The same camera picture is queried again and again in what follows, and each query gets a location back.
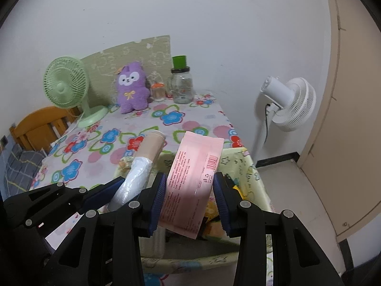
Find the beige door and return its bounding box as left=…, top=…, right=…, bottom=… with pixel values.
left=298, top=0, right=381, bottom=242

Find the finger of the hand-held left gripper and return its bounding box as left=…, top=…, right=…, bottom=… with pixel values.
left=6, top=176, right=125, bottom=230

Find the green desk fan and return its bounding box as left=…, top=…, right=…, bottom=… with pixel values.
left=43, top=55, right=108, bottom=128

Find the beige roll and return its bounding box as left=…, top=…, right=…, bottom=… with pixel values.
left=109, top=129, right=166, bottom=212

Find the glass jar with green lid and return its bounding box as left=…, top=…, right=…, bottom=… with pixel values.
left=170, top=55, right=195, bottom=105

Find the purple plush toy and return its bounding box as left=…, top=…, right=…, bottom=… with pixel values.
left=115, top=61, right=149, bottom=114

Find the wooden chair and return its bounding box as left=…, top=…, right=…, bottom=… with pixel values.
left=9, top=106, right=81, bottom=152

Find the black fan cable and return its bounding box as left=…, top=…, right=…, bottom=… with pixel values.
left=263, top=103, right=272, bottom=145

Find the green patterned cardboard sheet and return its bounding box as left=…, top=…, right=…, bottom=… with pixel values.
left=81, top=35, right=172, bottom=108

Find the small jar with orange lid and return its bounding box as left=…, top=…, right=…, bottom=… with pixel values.
left=151, top=82, right=165, bottom=102

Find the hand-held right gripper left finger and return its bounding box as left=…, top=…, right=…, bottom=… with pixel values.
left=45, top=173, right=168, bottom=286

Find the grey plaid blanket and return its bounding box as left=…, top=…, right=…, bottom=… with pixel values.
left=0, top=149, right=45, bottom=200

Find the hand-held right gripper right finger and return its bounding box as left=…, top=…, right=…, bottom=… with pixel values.
left=213, top=172, right=343, bottom=286

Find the white standing fan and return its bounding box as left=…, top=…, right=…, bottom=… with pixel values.
left=251, top=76, right=316, bottom=163

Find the pink packet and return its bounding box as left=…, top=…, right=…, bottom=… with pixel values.
left=159, top=131, right=224, bottom=239

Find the yellow cartoon-print box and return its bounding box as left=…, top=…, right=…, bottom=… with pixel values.
left=115, top=147, right=274, bottom=275

